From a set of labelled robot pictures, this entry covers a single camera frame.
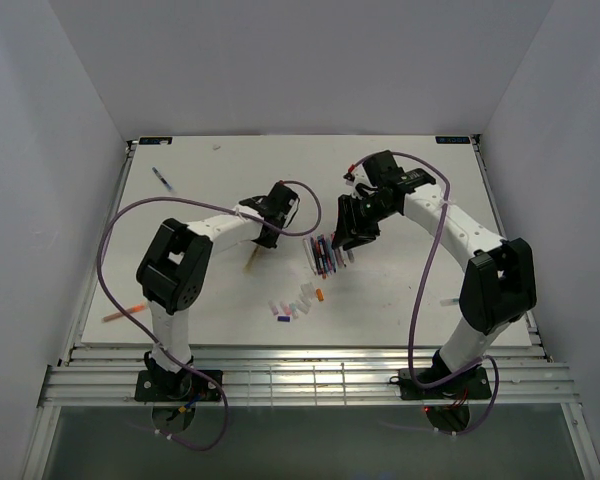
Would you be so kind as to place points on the purple gel pen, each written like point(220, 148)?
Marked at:
point(316, 256)

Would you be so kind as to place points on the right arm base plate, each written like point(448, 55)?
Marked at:
point(473, 385)

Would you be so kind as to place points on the blue pen far left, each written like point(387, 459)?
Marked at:
point(166, 184)

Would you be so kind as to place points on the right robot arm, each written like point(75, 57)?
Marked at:
point(498, 286)

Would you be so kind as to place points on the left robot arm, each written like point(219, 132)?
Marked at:
point(173, 270)

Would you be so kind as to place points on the light blue gel pen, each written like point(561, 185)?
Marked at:
point(326, 263)

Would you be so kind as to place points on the orange red gel pen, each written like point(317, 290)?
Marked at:
point(324, 275)

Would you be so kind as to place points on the violet pen cap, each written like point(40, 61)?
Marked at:
point(273, 307)

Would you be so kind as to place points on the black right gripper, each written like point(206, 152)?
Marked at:
point(345, 220)

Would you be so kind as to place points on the aluminium frame rail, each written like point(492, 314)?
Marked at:
point(298, 377)

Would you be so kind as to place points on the orange pen left edge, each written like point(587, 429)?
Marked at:
point(132, 310)

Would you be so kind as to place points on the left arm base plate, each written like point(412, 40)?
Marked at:
point(189, 387)

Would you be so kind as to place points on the yellow pen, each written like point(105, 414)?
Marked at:
point(249, 264)

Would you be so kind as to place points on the green pen on table edge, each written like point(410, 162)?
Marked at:
point(449, 302)

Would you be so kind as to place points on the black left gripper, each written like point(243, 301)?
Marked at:
point(268, 242)

